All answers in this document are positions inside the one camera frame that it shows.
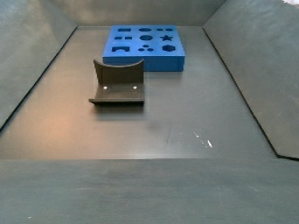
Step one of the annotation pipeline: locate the blue shape sorter block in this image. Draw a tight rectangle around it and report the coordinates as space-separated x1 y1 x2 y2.
101 24 185 72

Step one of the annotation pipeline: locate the black curved holder bracket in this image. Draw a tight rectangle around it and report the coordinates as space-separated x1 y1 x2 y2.
87 60 145 105

